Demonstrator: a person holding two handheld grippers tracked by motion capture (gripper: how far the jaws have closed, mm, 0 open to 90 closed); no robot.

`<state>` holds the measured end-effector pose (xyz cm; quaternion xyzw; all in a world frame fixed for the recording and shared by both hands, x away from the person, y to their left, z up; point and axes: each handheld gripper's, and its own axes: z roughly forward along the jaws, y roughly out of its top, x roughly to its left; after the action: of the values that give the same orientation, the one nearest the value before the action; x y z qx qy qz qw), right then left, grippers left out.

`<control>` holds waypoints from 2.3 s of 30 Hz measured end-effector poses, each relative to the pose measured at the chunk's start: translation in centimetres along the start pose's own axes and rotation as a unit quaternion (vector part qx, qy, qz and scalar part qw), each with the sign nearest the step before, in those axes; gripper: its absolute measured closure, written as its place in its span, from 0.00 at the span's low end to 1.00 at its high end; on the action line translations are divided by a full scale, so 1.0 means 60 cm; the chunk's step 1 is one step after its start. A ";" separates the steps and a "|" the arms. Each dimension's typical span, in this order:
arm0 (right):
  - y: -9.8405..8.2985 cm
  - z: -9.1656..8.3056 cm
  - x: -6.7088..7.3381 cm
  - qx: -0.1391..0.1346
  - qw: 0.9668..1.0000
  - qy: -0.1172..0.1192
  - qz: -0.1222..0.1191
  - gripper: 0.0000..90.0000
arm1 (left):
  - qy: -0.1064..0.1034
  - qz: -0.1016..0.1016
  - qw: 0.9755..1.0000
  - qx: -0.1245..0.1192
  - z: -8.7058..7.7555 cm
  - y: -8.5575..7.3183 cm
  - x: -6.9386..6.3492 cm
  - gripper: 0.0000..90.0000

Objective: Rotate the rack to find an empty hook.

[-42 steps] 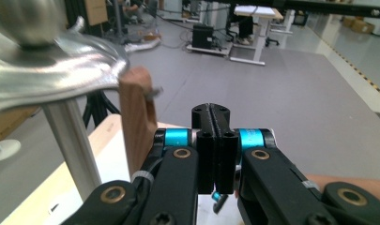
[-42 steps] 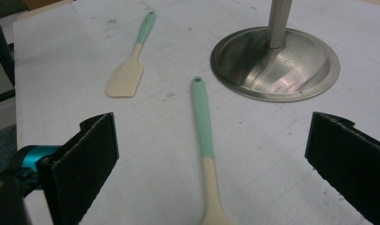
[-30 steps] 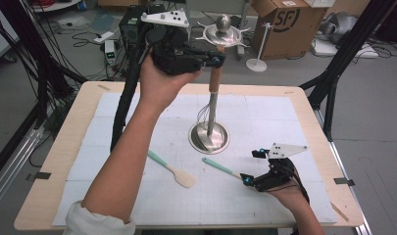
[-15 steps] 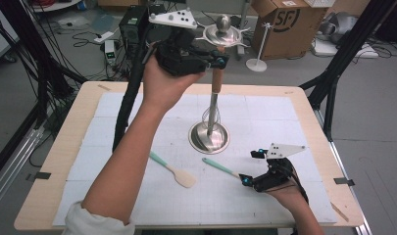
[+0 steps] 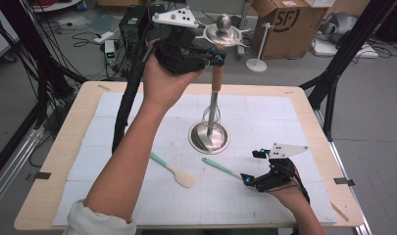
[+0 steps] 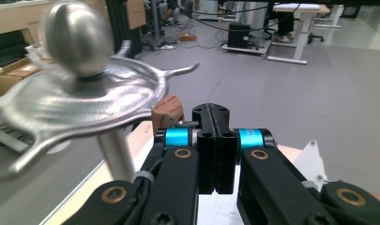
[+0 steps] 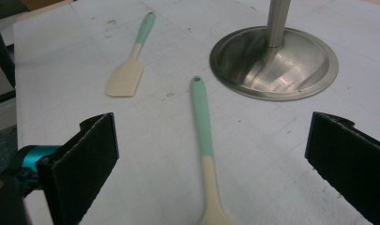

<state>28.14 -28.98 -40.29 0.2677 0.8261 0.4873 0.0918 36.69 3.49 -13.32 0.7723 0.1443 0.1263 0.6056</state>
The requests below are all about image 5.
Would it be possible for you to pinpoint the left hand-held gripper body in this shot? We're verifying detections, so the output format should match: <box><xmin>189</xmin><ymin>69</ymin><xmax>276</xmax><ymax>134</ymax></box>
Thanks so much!
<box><xmin>146</xmin><ymin>6</ymin><xmax>218</xmax><ymax>75</ymax></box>

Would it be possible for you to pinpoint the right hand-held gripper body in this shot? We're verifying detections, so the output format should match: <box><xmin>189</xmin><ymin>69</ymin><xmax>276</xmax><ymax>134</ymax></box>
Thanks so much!
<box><xmin>254</xmin><ymin>142</ymin><xmax>310</xmax><ymax>193</ymax></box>

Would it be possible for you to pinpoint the wire whisk with wooden handle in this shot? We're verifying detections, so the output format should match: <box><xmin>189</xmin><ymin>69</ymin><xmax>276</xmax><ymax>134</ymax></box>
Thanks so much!
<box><xmin>201</xmin><ymin>62</ymin><xmax>224</xmax><ymax>131</ymax></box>

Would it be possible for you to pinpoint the small mint and cream spatula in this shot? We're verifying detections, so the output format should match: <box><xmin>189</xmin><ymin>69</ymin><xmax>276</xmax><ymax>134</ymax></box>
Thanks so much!
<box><xmin>201</xmin><ymin>157</ymin><xmax>244</xmax><ymax>180</ymax></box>

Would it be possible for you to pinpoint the steel utensil stand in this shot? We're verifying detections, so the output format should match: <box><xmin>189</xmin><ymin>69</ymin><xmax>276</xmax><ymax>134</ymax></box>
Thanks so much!
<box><xmin>188</xmin><ymin>13</ymin><xmax>253</xmax><ymax>155</ymax></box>

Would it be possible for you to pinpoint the large mint and cream spatula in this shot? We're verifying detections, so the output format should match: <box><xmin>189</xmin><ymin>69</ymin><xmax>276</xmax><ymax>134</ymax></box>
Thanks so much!
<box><xmin>149</xmin><ymin>151</ymin><xmax>198</xmax><ymax>189</ymax></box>

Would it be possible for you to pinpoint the person's right hand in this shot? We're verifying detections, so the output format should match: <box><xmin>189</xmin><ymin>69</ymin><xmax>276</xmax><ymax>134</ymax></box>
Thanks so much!
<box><xmin>268</xmin><ymin>182</ymin><xmax>310</xmax><ymax>214</ymax></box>

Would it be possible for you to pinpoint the person's left hand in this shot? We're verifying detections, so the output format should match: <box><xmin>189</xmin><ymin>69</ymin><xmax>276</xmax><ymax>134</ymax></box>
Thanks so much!
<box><xmin>141</xmin><ymin>38</ymin><xmax>205</xmax><ymax>114</ymax></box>

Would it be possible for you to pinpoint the white gridded table mat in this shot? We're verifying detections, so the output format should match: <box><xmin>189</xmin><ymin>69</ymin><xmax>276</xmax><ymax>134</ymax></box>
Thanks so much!
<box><xmin>52</xmin><ymin>92</ymin><xmax>338</xmax><ymax>227</ymax></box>

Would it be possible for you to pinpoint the small white floor stand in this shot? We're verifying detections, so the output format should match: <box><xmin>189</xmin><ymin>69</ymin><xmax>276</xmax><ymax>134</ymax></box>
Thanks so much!
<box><xmin>245</xmin><ymin>22</ymin><xmax>273</xmax><ymax>72</ymax></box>

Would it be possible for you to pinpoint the black computer tower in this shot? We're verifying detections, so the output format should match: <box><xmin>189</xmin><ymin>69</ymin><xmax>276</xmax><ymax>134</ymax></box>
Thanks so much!
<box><xmin>118</xmin><ymin>4</ymin><xmax>152</xmax><ymax>57</ymax></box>

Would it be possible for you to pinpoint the black tape strip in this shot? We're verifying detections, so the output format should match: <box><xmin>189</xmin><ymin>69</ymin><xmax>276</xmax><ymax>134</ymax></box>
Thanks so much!
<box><xmin>25</xmin><ymin>171</ymin><xmax>52</xmax><ymax>182</ymax></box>
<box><xmin>332</xmin><ymin>176</ymin><xmax>356</xmax><ymax>187</ymax></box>

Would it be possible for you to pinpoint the brown cardboard box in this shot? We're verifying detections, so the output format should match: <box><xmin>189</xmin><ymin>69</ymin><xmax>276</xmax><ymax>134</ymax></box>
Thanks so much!
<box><xmin>251</xmin><ymin>0</ymin><xmax>327</xmax><ymax>61</ymax></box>

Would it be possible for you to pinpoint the small device with green display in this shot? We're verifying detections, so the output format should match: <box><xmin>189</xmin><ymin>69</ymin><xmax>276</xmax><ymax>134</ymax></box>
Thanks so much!
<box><xmin>104</xmin><ymin>39</ymin><xmax>118</xmax><ymax>66</ymax></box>

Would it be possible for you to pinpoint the white power strip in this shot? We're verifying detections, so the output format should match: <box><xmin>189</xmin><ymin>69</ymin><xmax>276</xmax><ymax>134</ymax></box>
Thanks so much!
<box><xmin>93</xmin><ymin>30</ymin><xmax>116</xmax><ymax>44</ymax></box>

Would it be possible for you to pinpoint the white keyboard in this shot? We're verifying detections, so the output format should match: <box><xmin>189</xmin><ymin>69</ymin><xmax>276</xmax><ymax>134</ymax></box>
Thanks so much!
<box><xmin>303</xmin><ymin>0</ymin><xmax>336</xmax><ymax>9</ymax></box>

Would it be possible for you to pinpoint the grey and white device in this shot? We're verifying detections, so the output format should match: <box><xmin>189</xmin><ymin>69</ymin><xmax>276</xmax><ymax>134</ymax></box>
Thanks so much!
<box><xmin>318</xmin><ymin>12</ymin><xmax>360</xmax><ymax>46</ymax></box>

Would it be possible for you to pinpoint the white sleeve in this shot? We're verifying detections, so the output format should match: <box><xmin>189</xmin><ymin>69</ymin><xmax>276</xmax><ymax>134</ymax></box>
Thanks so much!
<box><xmin>63</xmin><ymin>199</ymin><xmax>137</xmax><ymax>235</ymax></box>

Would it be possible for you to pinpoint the right hand-held gripper black cable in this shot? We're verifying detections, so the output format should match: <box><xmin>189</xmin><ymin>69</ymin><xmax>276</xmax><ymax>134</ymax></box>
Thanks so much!
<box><xmin>291</xmin><ymin>163</ymin><xmax>312</xmax><ymax>204</ymax></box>

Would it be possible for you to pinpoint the hand-held gripper black cable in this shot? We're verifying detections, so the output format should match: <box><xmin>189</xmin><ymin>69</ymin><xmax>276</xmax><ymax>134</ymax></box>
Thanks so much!
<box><xmin>291</xmin><ymin>163</ymin><xmax>312</xmax><ymax>204</ymax></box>
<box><xmin>111</xmin><ymin>38</ymin><xmax>155</xmax><ymax>155</ymax></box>

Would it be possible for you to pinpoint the left hand-held gripper black cable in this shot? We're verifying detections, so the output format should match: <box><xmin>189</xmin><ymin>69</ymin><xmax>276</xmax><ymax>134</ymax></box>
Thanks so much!
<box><xmin>111</xmin><ymin>38</ymin><xmax>155</xmax><ymax>155</ymax></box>

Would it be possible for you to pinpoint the black metal frame strut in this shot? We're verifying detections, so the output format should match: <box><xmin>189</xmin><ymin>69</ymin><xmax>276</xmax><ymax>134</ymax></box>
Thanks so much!
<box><xmin>298</xmin><ymin>0</ymin><xmax>397</xmax><ymax>142</ymax></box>
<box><xmin>0</xmin><ymin>0</ymin><xmax>89</xmax><ymax>131</ymax></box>

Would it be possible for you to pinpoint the aluminium rail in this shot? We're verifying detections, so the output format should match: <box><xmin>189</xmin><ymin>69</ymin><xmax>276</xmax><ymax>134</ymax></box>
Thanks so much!
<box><xmin>0</xmin><ymin>126</ymin><xmax>46</xmax><ymax>214</ymax></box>

